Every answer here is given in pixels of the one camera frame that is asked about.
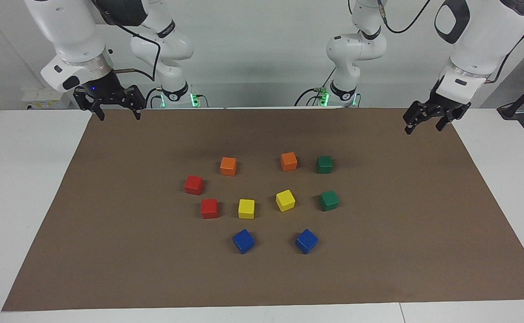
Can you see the orange wooden cube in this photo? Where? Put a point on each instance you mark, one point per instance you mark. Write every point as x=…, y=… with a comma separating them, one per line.
x=228, y=166
x=288, y=161

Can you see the red wooden cube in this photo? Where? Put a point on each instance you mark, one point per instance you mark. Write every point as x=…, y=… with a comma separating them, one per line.
x=193, y=185
x=209, y=208

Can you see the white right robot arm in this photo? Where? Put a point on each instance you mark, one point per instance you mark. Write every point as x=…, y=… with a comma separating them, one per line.
x=71, y=36

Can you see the brown table mat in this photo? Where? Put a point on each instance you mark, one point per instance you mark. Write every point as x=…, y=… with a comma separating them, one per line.
x=378, y=260

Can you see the blue wooden cube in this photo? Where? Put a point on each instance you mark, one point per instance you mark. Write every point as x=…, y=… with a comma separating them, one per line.
x=243, y=241
x=306, y=241

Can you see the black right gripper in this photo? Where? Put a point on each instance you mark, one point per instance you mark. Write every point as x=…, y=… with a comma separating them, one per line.
x=107, y=89

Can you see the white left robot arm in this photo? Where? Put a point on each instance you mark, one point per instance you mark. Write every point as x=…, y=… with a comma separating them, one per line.
x=486, y=40

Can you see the white power strip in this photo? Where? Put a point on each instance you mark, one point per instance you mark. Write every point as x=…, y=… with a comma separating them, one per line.
x=42, y=96

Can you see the yellow wooden cube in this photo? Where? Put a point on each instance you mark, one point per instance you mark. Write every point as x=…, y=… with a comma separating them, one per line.
x=246, y=208
x=285, y=200

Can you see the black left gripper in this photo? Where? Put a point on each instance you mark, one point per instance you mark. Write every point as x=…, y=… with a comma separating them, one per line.
x=443, y=107

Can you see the green wooden cube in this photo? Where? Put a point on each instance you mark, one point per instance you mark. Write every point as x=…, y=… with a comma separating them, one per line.
x=324, y=164
x=329, y=200

